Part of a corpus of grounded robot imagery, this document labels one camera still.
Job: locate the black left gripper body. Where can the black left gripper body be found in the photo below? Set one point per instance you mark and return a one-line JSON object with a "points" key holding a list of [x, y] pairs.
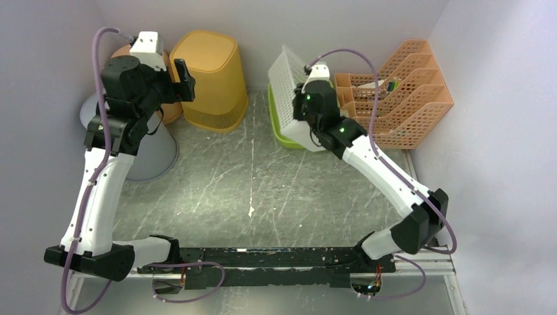
{"points": [[159, 81]]}

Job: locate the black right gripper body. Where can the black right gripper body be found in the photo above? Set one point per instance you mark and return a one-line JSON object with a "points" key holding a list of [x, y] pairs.
{"points": [[299, 107]]}

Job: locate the large orange plastic bucket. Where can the large orange plastic bucket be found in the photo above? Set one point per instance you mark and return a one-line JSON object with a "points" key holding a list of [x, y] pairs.
{"points": [[172, 111]]}

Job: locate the yellow slatted waste basket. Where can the yellow slatted waste basket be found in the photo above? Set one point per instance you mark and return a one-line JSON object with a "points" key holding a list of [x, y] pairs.
{"points": [[221, 97]]}

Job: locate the white perforated basket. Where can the white perforated basket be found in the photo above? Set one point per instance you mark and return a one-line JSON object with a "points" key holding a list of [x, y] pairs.
{"points": [[284, 75]]}

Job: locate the green tray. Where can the green tray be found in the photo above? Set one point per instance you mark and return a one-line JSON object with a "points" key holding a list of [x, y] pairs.
{"points": [[275, 125]]}

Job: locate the grey plastic bin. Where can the grey plastic bin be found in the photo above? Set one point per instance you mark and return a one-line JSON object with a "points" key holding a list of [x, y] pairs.
{"points": [[157, 153]]}

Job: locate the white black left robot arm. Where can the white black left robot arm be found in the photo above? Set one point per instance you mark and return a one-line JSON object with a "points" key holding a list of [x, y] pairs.
{"points": [[131, 92]]}

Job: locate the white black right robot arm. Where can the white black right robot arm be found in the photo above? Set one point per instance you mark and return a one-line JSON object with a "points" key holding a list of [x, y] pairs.
{"points": [[422, 210]]}

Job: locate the peach plastic file organizer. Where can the peach plastic file organizer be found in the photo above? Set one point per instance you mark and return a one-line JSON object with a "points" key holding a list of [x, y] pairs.
{"points": [[403, 102]]}

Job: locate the black base bar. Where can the black base bar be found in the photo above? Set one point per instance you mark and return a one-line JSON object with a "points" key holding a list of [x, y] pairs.
{"points": [[234, 267]]}

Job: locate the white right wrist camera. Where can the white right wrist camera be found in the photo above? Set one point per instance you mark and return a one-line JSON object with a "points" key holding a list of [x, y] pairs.
{"points": [[316, 72]]}

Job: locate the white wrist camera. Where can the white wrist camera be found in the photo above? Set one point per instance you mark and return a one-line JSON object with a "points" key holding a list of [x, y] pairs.
{"points": [[316, 72], [149, 49]]}

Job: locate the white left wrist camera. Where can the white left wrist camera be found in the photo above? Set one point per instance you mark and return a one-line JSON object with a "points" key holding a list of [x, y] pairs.
{"points": [[149, 49]]}

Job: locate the aluminium rail frame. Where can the aluminium rail frame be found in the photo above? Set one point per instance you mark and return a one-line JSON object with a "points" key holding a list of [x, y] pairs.
{"points": [[283, 198]]}

